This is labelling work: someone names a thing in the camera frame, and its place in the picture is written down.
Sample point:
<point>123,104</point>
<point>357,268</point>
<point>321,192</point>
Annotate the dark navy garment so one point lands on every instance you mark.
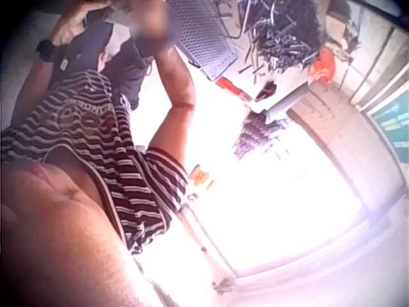
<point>83,52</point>

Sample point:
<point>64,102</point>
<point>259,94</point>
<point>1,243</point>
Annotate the green wall sign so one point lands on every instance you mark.
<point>390,123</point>

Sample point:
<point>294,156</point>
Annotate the stack of dark sticks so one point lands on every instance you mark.
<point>257,132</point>

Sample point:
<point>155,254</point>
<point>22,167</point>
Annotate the black perforated metal basket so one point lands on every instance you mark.
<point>204,35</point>

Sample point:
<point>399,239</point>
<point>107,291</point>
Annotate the person's left fingers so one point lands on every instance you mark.
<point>92,4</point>

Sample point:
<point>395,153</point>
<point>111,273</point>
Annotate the red hand tool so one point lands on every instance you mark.
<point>231,88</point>

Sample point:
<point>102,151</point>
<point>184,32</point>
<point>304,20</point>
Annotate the person's right hand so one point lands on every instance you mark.
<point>151,27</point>

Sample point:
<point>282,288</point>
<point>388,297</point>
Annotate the small orange items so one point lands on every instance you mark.
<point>202,177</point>

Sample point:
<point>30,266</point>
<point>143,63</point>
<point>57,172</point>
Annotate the black wrist band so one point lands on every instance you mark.
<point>46,50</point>

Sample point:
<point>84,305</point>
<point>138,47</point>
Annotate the person's left hand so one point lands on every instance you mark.
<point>72,28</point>

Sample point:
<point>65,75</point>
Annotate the white frame stand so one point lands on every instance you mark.
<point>204,243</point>

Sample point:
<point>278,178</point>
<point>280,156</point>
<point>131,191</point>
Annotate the heap of black sticks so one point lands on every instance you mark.
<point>281,33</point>

